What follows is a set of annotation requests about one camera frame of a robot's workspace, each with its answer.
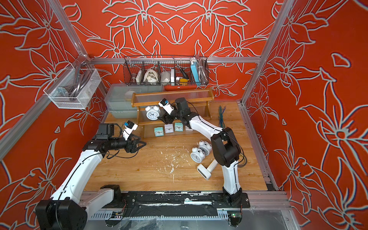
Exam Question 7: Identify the white square alarm clock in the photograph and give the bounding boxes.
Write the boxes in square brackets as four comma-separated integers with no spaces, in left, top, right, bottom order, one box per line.
[164,124,174,134]

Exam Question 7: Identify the white twin-bell clock front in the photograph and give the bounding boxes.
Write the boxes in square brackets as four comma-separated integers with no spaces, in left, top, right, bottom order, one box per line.
[145,105,161,120]

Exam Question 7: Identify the white twin-bell clock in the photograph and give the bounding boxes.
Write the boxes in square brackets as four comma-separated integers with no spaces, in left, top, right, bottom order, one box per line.
[190,147,206,163]
[145,105,161,120]
[198,140,212,156]

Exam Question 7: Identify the mint square alarm clock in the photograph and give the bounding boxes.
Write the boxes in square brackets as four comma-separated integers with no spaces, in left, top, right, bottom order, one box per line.
[154,127,164,137]

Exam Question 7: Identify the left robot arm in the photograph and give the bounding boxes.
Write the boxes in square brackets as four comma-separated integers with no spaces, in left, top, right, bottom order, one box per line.
[35,121,146,230]

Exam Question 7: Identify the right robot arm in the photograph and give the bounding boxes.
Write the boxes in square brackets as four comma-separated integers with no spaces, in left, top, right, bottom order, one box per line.
[158,97,242,207]

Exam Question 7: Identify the wooden two-tier shelf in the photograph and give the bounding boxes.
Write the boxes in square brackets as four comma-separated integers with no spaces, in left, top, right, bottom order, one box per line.
[131,89,214,138]

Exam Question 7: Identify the translucent plastic storage box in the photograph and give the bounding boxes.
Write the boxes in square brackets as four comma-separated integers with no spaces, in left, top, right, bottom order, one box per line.
[105,83,164,119]

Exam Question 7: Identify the green blue twist ties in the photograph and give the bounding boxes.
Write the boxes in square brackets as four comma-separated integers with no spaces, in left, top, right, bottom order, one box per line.
[218,105,226,128]

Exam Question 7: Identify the white cloth bundle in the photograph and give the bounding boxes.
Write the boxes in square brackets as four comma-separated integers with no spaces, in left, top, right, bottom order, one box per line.
[143,69,159,83]

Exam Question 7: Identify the light blue box in basket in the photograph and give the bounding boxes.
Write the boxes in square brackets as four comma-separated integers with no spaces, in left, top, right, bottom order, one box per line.
[190,57,200,86]

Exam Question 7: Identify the white digital clock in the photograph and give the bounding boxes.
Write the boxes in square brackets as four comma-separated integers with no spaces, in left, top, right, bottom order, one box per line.
[197,164,213,180]

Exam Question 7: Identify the black handled screwdriver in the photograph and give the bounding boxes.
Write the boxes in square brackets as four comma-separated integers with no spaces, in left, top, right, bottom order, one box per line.
[172,57,189,80]

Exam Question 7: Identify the white mesh wall basket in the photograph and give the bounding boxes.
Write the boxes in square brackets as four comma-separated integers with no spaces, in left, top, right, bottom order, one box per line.
[44,64,102,110]

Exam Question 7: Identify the black wire wall basket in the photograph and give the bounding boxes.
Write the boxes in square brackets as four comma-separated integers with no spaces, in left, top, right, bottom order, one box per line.
[123,55,209,87]

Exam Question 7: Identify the grey hoses in basket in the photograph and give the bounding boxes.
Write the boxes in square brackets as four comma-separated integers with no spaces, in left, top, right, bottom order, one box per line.
[61,56,92,98]

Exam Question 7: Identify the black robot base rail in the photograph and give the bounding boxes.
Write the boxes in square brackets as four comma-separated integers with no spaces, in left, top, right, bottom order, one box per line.
[97,191,251,218]

